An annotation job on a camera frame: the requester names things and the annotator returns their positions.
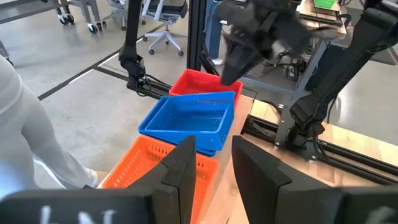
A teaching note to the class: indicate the green box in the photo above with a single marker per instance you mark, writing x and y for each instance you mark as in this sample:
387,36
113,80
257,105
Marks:
325,3

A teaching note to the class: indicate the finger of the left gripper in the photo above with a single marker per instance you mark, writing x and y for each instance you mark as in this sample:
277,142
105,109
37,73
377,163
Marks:
233,62
253,57

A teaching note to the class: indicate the blue plastic slotted basket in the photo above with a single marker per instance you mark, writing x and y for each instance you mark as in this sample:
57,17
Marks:
192,118
148,120

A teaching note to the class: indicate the grey rolling table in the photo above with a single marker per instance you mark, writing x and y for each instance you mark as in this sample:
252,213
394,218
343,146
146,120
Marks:
18,12

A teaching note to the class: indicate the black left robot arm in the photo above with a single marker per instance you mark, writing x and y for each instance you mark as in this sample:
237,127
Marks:
342,68

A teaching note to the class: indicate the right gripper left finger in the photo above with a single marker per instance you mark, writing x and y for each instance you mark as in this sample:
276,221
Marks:
93,205

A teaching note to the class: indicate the orange plastic slotted basket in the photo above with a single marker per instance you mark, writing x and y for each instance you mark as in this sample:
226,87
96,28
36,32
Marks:
140,161

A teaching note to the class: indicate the white office chair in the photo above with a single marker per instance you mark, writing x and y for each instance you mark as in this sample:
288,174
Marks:
118,12
164,12

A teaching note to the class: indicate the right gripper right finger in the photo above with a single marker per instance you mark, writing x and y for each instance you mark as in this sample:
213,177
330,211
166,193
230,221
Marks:
311,205

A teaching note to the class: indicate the grey-legged wooden desk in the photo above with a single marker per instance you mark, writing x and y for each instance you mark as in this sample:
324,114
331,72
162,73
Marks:
317,62

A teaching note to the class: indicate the red plastic slotted basket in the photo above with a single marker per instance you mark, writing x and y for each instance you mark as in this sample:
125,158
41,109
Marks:
192,84

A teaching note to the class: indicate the person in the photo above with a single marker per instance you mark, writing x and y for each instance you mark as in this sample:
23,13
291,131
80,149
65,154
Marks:
214,34
31,140

